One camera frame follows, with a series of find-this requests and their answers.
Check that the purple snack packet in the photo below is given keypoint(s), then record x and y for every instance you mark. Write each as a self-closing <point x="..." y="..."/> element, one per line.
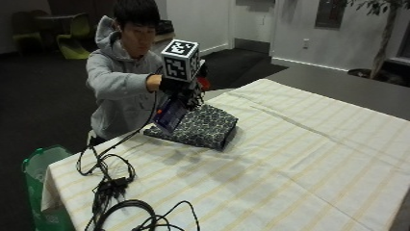
<point x="169" y="115"/>

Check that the red object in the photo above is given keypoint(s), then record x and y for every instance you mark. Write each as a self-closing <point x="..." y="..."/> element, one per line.
<point x="205" y="84"/>

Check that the dark patterned fabric box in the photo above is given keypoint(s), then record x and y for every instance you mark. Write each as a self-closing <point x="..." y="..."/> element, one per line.
<point x="205" y="128"/>

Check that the white marker cube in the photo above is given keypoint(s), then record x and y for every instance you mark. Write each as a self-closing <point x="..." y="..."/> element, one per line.
<point x="178" y="61"/>

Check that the the person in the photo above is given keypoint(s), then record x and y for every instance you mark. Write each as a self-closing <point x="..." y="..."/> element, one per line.
<point x="114" y="93"/>

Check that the cream striped tablecloth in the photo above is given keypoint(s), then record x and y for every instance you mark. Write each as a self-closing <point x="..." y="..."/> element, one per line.
<point x="273" y="166"/>

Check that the green chair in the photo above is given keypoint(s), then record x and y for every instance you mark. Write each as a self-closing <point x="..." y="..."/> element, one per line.
<point x="73" y="40"/>
<point x="25" y="33"/>

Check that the dark round table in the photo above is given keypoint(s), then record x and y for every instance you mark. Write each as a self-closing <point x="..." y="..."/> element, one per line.
<point x="53" y="20"/>

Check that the green shopping bag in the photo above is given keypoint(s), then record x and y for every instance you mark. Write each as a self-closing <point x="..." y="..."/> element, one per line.
<point x="40" y="179"/>

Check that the dark plant pot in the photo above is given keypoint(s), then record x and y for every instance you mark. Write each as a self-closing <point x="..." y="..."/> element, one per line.
<point x="378" y="75"/>

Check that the indoor tree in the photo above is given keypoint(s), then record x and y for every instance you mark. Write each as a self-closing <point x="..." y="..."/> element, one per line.
<point x="386" y="32"/>

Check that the white wall outlet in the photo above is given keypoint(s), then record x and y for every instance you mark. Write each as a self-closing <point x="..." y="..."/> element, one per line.
<point x="305" y="43"/>

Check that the dark wall panel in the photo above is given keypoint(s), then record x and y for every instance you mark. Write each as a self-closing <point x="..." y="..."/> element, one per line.
<point x="331" y="12"/>

